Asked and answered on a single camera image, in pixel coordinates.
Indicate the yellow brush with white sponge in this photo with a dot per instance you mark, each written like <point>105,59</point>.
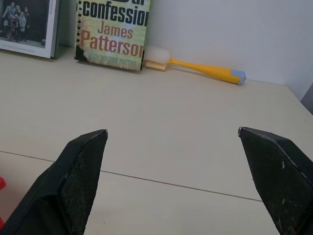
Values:
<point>195,67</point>

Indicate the red object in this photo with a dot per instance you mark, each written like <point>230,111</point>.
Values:
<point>2,195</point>

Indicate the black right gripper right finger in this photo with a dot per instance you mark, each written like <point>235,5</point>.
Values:
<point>276,176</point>

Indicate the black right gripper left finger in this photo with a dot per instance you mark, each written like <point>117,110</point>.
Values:
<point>73,186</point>

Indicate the James Patterson paperback book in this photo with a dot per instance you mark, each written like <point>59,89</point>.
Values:
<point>111,34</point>

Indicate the white book with family photo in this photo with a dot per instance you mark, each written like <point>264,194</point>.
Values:
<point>25,27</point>

